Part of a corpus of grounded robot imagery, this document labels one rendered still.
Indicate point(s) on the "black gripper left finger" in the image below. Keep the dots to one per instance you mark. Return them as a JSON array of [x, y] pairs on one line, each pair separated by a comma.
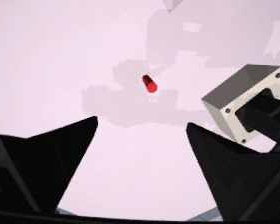
[[43, 165]]

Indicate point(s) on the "red peg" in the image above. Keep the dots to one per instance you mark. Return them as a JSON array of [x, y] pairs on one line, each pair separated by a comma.
[[149, 83]]

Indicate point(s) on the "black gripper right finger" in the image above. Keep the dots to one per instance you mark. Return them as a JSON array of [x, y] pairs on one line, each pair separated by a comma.
[[239, 178]]

